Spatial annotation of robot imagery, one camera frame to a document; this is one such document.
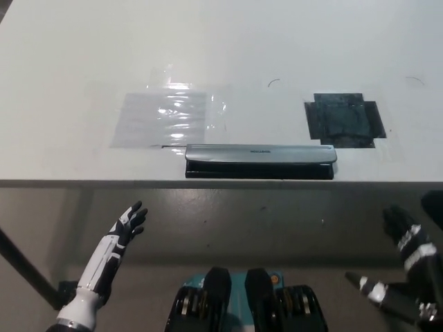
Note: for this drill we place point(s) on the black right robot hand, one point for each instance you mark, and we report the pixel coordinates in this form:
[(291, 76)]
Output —
[(420, 256)]

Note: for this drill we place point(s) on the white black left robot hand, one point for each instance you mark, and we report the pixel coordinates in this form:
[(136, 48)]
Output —
[(104, 259)]

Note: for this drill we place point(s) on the silver black paper hole puncher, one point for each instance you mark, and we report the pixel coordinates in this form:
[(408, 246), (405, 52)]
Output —
[(259, 154)]

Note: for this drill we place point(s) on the black floor tape patch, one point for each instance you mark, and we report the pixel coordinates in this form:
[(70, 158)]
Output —
[(67, 292)]

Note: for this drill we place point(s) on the black metal table leg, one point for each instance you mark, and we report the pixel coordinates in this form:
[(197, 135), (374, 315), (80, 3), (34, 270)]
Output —
[(26, 266), (432, 205)]

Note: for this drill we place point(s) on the clear plastic sheet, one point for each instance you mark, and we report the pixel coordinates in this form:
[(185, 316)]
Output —
[(159, 119)]

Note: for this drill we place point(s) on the black tape patch on table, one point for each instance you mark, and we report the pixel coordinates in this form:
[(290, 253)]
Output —
[(344, 119)]

